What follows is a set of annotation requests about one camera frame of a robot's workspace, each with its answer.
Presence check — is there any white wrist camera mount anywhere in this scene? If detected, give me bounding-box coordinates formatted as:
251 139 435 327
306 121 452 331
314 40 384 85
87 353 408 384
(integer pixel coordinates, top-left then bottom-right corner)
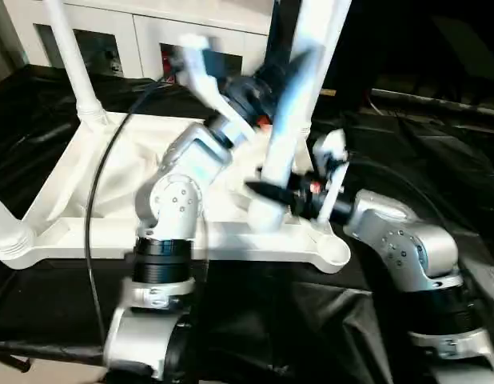
313 130 350 225
173 34 256 139

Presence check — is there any long dark metal rod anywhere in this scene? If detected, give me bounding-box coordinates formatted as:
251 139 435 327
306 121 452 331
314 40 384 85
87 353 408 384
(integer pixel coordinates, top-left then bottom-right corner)
370 90 494 121

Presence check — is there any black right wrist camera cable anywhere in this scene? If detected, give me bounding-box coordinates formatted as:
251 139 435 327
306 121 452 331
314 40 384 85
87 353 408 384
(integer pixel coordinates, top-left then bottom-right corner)
342 158 464 257

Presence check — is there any white cabinet with glass doors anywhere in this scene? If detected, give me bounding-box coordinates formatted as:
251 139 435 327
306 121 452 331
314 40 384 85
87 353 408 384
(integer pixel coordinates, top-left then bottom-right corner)
30 0 272 83

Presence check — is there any red bottle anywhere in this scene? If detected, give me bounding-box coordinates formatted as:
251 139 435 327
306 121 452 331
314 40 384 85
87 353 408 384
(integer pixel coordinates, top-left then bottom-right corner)
161 50 176 83

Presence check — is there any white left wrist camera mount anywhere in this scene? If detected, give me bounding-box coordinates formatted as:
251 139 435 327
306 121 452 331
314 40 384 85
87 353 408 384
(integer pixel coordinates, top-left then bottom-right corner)
173 34 256 139

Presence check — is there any white plastic table top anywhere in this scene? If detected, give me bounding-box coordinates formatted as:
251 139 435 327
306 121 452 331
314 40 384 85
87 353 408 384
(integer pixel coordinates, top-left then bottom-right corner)
0 110 352 275

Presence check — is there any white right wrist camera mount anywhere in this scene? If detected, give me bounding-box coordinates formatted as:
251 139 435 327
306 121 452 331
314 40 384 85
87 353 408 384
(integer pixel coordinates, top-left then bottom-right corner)
313 130 350 225

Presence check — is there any black plastic mat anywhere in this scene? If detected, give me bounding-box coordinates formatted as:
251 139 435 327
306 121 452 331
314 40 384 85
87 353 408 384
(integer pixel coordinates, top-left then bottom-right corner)
0 63 494 384

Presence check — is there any black stand leg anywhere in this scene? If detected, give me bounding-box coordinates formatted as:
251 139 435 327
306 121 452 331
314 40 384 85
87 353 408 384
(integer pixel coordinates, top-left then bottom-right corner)
0 347 32 373

